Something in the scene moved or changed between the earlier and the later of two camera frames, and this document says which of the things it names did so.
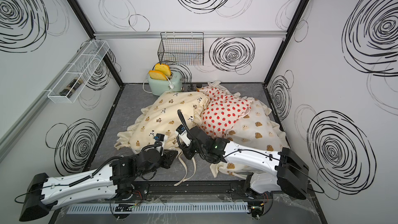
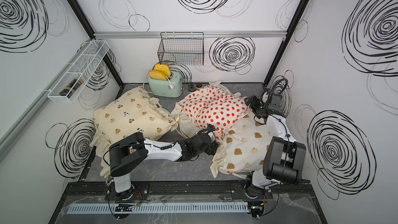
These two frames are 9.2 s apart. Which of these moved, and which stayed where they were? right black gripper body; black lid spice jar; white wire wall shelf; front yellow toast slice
Moved: right black gripper body
Stayed: black lid spice jar; front yellow toast slice; white wire wall shelf
